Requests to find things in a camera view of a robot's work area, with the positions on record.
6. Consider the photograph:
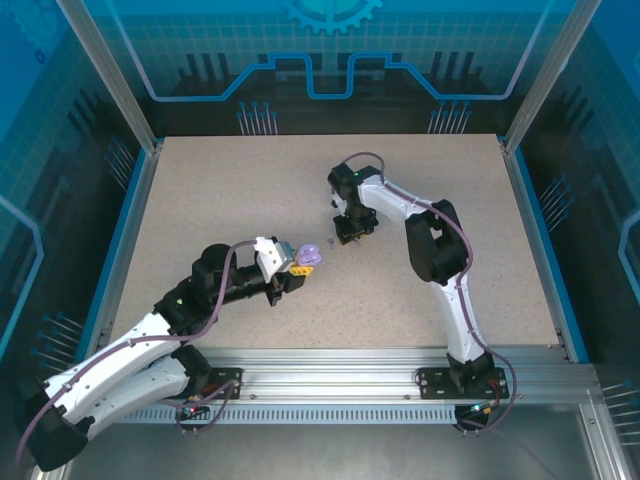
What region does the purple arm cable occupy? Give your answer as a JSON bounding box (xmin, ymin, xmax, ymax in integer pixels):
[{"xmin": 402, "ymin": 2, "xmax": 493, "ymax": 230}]
[
  {"xmin": 15, "ymin": 239, "xmax": 261, "ymax": 470},
  {"xmin": 342, "ymin": 151, "xmax": 517, "ymax": 406}
]

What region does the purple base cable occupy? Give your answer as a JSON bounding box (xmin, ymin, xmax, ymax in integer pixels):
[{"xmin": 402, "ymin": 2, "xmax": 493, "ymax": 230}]
[
  {"xmin": 454, "ymin": 392, "xmax": 512, "ymax": 436},
  {"xmin": 162, "ymin": 375, "xmax": 242, "ymax": 437}
]

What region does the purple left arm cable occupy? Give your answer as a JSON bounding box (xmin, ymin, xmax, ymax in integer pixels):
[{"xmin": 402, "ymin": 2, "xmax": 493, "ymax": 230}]
[{"xmin": 15, "ymin": 239, "xmax": 261, "ymax": 470}]

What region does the aluminium frame post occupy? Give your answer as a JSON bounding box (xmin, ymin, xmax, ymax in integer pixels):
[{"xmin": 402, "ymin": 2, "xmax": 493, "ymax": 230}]
[
  {"xmin": 53, "ymin": 0, "xmax": 164, "ymax": 154},
  {"xmin": 501, "ymin": 0, "xmax": 606, "ymax": 156}
]

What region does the lavender earbud charging case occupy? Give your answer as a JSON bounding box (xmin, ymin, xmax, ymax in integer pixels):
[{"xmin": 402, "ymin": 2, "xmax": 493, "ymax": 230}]
[{"xmin": 296, "ymin": 243, "xmax": 324, "ymax": 268}]

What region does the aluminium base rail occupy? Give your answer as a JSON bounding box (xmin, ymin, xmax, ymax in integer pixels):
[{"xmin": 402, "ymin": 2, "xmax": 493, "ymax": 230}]
[{"xmin": 107, "ymin": 344, "xmax": 597, "ymax": 404}]

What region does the aluminium blue table side rail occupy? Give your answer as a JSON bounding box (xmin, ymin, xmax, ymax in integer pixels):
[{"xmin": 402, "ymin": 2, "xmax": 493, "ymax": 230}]
[
  {"xmin": 79, "ymin": 138, "xmax": 166, "ymax": 351},
  {"xmin": 499, "ymin": 137, "xmax": 594, "ymax": 364}
]

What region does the aluminium frame beam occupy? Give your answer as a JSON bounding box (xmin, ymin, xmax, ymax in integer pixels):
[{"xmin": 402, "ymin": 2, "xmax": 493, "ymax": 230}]
[
  {"xmin": 579, "ymin": 402, "xmax": 632, "ymax": 480},
  {"xmin": 29, "ymin": 464, "xmax": 71, "ymax": 480}
]

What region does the slotted grey cable duct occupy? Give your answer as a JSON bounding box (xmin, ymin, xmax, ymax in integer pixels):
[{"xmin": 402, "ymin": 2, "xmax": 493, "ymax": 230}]
[{"xmin": 107, "ymin": 403, "xmax": 506, "ymax": 426}]

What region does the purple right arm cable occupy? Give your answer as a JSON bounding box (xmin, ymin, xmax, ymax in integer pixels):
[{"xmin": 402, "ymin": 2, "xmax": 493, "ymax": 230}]
[{"xmin": 342, "ymin": 151, "xmax": 517, "ymax": 406}]

